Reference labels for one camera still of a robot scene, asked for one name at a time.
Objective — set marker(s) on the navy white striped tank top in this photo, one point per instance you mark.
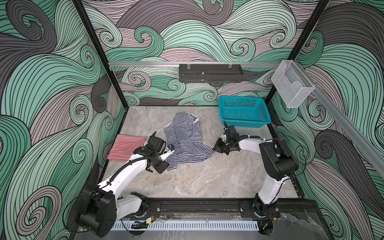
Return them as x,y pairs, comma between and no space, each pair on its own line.
185,135

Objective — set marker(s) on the aluminium rail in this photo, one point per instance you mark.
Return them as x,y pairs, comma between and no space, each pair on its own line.
358,109
152,64

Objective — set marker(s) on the teal plastic basket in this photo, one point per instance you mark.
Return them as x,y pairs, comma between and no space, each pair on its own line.
244,112

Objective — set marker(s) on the clear plastic wall bin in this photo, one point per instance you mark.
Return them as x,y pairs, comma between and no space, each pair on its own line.
292,83

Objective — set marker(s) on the black frame post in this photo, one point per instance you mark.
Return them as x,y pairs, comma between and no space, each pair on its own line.
95,41
309,27

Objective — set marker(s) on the white slotted cable duct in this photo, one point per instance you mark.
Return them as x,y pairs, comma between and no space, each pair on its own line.
191,226

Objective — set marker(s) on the black perforated wall tray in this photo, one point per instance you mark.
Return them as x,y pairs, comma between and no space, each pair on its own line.
214,74

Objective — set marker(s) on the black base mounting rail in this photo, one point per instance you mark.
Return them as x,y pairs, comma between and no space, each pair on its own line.
246,207

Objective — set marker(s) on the right aluminium rail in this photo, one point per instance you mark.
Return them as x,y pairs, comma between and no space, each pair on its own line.
358,109

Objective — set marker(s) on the red white striped tank top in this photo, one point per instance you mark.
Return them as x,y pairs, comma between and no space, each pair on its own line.
124,147

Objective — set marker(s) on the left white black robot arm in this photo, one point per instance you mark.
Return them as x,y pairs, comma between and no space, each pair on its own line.
101,205

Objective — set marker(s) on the left black frame post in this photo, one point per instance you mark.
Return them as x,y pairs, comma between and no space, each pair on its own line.
95,41

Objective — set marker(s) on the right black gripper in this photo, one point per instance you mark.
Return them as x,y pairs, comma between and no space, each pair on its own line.
217,148

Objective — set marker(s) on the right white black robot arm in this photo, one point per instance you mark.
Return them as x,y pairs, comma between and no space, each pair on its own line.
277,158

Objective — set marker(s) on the right black frame post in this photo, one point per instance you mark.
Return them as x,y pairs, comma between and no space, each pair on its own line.
309,27

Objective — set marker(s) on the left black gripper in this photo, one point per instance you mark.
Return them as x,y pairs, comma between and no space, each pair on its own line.
161,168

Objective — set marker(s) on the back aluminium rail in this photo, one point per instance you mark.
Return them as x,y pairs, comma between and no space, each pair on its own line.
152,64

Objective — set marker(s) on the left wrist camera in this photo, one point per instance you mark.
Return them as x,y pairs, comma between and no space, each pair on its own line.
167,152

